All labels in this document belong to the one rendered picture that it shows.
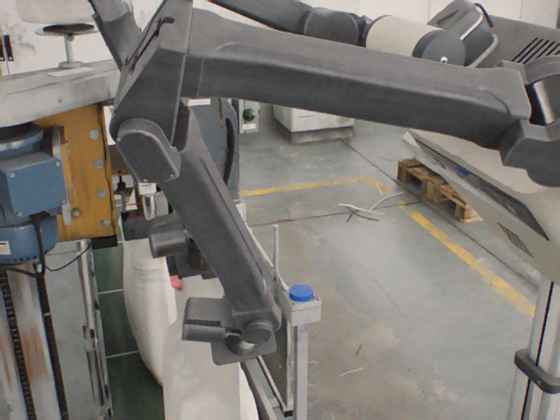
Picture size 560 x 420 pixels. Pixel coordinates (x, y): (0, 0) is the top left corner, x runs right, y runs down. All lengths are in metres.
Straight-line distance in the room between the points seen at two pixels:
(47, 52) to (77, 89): 2.88
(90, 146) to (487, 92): 1.03
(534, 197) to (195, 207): 0.42
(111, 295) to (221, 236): 1.88
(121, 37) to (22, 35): 3.13
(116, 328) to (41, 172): 1.25
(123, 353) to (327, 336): 1.04
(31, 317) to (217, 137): 0.64
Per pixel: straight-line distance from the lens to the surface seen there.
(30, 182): 1.22
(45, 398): 1.85
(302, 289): 1.62
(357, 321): 3.06
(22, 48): 4.19
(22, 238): 1.32
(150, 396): 2.08
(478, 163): 0.93
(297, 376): 1.75
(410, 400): 2.65
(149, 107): 0.57
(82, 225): 1.54
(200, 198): 0.68
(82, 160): 1.48
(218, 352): 1.03
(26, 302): 1.69
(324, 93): 0.57
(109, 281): 2.69
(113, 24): 1.05
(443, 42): 0.83
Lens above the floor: 1.69
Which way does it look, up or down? 24 degrees down
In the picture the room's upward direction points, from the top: straight up
